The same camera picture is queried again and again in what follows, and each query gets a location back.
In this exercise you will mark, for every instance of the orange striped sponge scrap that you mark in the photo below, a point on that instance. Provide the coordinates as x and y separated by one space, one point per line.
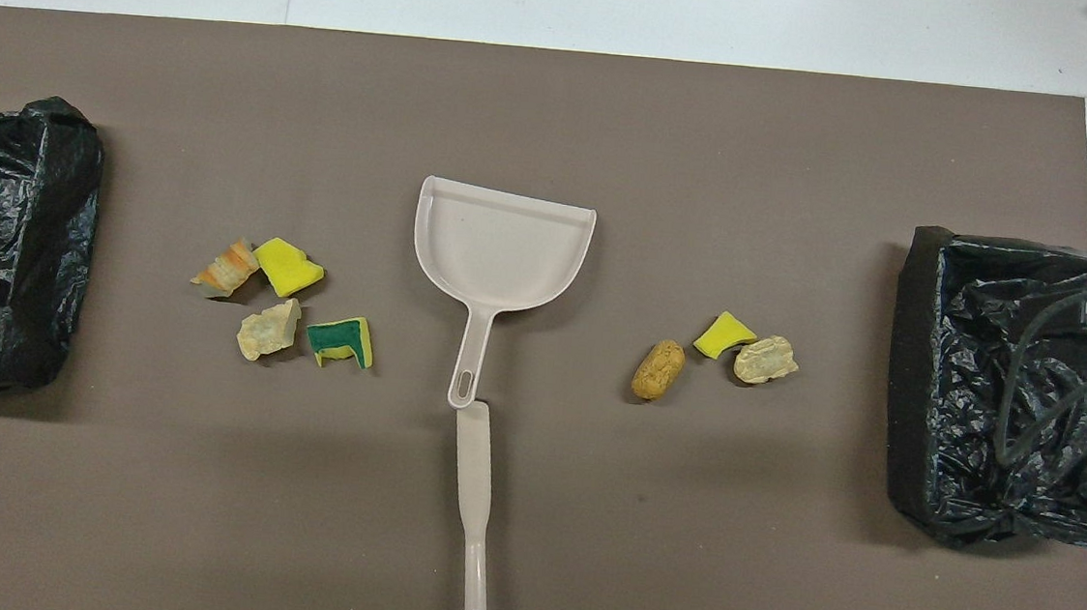
228 269

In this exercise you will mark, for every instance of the cream sponge scrap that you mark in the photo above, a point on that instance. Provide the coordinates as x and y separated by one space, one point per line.
765 359
267 330

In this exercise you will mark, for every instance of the large yellow sponge piece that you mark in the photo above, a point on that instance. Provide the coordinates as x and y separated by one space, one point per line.
286 267

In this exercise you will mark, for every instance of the green and yellow sponge piece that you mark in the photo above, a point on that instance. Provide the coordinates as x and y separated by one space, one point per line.
342 338

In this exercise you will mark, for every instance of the small yellow sponge piece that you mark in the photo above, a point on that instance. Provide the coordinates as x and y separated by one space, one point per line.
721 336

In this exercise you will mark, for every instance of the brown oval sponge lump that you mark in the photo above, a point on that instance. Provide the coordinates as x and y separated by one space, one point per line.
659 370

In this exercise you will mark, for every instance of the beige plastic dustpan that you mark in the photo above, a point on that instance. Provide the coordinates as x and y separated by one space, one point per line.
500 243

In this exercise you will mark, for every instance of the beige brush with black bristles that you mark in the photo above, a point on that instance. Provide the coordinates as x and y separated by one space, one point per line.
475 474

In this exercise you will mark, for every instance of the bin lined with black bag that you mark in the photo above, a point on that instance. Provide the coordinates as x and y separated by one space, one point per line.
916 373
27 206

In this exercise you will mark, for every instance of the brown table mat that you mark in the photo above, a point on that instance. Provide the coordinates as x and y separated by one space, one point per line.
616 117

